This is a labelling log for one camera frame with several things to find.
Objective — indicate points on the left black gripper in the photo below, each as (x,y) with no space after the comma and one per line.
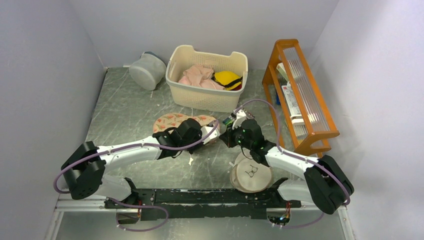
(191,150)

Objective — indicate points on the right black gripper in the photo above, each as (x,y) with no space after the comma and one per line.
(227,136)

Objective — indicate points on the floral mesh laundry bag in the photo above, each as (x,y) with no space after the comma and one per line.
(174,119)

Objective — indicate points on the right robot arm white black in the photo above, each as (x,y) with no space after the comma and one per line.
(322,181)

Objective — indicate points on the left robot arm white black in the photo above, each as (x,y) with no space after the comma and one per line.
(85,172)

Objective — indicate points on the cream plastic laundry basket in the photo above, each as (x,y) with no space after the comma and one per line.
(185,56)

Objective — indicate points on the grey round mesh bag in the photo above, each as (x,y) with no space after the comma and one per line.
(148,71)

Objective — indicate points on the marker pen pack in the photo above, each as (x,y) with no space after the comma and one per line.
(230,119)

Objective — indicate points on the beige round glasses pouch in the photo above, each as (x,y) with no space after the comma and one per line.
(248,176)

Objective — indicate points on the white box in rack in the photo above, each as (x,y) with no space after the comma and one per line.
(292,104)

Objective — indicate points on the yellow black cloth in basket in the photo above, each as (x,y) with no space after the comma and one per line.
(229,80)

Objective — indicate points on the orange wooden rack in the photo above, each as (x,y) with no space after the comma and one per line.
(319,125)

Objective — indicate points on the pink cloth in basket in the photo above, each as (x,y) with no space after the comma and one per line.
(200,76)

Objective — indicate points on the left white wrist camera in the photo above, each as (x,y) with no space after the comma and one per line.
(210,133)

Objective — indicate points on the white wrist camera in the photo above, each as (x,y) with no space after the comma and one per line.
(210,133)
(240,116)

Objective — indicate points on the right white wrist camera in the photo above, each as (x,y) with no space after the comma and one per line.
(240,116)

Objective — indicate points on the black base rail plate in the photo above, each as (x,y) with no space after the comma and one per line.
(201,203)

